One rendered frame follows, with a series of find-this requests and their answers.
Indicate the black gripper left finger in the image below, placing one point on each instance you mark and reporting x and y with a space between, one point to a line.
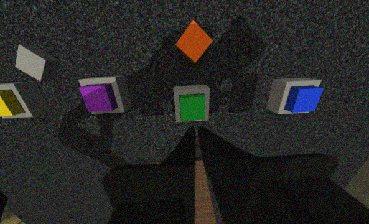
174 178

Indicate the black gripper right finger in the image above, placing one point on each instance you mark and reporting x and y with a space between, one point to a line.
237 176

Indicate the green button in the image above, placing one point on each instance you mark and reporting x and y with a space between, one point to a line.
191 103

